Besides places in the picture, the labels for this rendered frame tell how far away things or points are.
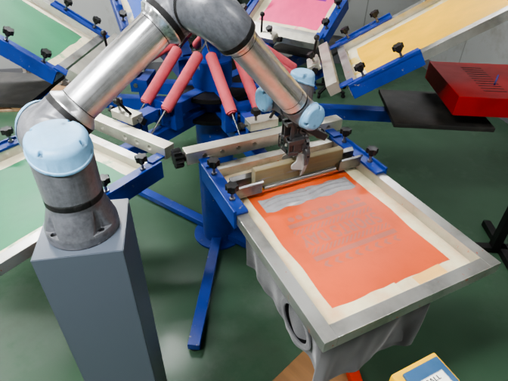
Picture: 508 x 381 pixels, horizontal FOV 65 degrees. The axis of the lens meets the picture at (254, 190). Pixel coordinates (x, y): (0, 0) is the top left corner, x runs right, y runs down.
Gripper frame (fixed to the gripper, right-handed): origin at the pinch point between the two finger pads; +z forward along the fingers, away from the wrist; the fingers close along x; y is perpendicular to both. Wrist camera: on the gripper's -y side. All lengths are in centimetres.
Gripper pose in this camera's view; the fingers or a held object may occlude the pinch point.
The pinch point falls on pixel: (298, 168)
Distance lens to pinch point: 142.5
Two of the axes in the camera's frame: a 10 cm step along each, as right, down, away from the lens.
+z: -0.2, 8.0, 6.0
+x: 4.3, 5.4, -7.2
